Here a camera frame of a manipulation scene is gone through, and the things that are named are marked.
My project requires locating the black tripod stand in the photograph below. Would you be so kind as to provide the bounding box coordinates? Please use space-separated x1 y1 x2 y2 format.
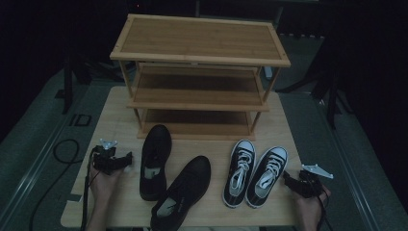
275 41 354 129

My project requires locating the black white-laced canvas sneaker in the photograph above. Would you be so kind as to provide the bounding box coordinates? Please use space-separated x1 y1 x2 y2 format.
244 145 289 210
221 139 257 209

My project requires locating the black metal stand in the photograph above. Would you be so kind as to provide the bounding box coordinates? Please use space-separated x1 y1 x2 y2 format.
54 54 76 115

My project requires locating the left hand-held gripper cable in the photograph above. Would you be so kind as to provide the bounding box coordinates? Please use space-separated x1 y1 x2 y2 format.
80 148 97 231

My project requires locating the black floor cable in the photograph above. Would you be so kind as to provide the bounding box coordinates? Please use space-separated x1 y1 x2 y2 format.
28 138 81 231

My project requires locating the person's left hand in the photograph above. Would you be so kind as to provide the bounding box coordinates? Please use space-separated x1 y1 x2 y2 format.
89 167 125 202

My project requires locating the person's right hand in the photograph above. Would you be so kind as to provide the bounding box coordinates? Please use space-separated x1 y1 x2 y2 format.
293 187 332 219

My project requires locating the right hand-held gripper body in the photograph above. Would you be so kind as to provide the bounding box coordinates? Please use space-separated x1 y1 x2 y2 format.
297 164 335 198

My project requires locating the wooden three-tier shoe rack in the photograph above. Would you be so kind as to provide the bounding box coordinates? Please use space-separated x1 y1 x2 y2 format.
109 13 292 142

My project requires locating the right hand-held gripper cable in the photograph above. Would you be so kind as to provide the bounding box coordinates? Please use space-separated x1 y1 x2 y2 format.
316 187 335 231

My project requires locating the hand-held gripper cable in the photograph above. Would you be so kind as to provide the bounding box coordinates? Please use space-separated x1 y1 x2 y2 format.
80 148 97 231
316 187 335 231

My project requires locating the black shoe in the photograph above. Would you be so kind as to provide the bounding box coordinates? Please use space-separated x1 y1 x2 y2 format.
139 124 173 202
149 155 212 231

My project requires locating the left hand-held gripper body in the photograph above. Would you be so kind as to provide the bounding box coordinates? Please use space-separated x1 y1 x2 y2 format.
90 139 126 176

